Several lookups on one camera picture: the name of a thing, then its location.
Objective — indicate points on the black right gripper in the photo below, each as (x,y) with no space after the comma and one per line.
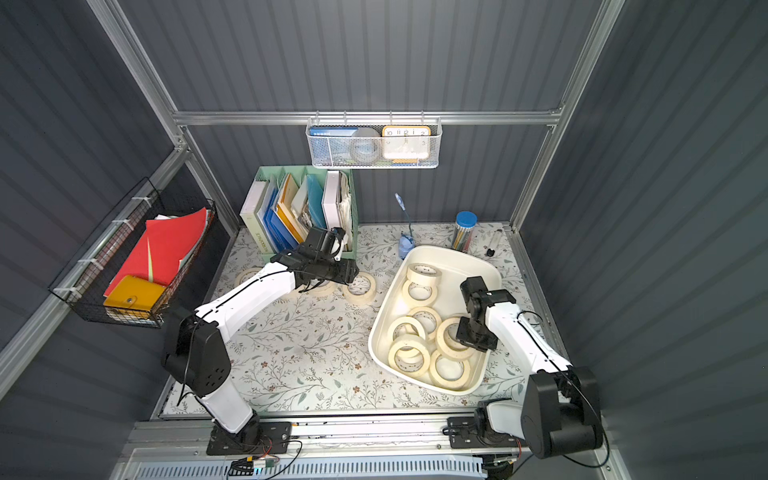
(472,335)

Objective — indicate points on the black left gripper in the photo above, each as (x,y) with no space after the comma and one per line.
(335,271)

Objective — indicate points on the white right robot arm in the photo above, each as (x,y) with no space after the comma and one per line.
(560,413)

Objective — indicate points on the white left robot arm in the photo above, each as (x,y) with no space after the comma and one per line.
(195,347)

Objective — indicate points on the white plastic storage box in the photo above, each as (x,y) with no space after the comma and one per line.
(455,267)

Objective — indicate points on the blue box in basket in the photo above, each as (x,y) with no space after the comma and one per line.
(330,145)

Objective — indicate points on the grey tape roll in basket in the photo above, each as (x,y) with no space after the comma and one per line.
(365,146)

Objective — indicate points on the blue folder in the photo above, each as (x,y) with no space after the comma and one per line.
(279,235)

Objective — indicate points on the white binder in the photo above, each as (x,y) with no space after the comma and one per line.
(330,200)

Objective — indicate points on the floral patterned table mat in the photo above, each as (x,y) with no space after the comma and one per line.
(309,354)

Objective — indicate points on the cream book with black lettering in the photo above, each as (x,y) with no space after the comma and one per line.
(249,214)

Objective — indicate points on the mint green file organizer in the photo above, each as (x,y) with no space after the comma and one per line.
(303,210)

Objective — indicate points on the clear tube of coloured pencils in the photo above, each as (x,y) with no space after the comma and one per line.
(465,222)

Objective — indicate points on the yellow white alarm clock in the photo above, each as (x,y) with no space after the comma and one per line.
(406,143)

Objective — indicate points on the red paper folder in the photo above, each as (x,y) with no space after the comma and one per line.
(164,248)

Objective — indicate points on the yellow wallet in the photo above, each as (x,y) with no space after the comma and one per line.
(133,293)

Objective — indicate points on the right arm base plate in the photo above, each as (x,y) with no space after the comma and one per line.
(467,432)

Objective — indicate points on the white wire wall basket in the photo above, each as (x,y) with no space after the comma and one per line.
(431,163)

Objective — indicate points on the black wire side basket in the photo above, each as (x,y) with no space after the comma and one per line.
(81,285)

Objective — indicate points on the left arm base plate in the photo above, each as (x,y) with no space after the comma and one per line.
(256,438)

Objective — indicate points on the white slotted cable duct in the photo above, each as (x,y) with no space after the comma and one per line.
(383,467)

